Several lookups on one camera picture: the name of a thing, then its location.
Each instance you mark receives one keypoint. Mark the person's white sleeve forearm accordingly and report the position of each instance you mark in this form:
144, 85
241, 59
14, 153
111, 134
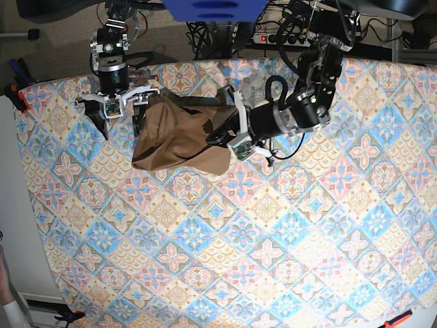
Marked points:
15, 315

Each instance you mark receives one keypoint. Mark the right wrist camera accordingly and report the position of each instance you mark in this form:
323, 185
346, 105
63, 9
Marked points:
112, 109

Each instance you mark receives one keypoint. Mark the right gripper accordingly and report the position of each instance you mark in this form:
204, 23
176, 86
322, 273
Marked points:
114, 84

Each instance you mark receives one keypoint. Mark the white vent panel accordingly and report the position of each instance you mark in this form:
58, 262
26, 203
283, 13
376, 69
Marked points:
42, 310

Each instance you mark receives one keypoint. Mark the white power strip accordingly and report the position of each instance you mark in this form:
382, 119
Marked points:
289, 39

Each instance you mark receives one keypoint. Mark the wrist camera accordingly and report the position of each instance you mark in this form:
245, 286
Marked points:
242, 147
112, 109

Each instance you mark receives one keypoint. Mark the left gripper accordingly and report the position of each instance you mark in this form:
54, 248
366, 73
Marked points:
260, 123

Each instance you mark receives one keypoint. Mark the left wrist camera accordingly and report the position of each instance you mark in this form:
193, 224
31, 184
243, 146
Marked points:
242, 147

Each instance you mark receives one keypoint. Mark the orange black clamp bottom right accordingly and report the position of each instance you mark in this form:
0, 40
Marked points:
397, 320

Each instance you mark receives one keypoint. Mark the black orange clamp bottom left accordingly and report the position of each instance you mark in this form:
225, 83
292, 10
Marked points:
69, 317

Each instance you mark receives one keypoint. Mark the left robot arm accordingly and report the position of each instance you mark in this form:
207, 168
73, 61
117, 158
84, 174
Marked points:
312, 47

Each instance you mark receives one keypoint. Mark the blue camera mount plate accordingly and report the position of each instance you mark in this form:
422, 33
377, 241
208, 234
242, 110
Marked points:
215, 10

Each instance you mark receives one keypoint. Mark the person's hand bottom left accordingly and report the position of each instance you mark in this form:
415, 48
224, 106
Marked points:
6, 295

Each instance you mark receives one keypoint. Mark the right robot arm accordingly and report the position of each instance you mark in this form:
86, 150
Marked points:
109, 62

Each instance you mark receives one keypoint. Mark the brown t-shirt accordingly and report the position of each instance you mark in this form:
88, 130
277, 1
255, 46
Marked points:
175, 130

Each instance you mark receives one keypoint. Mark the patterned tablecloth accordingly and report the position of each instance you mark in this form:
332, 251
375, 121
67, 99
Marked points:
343, 232

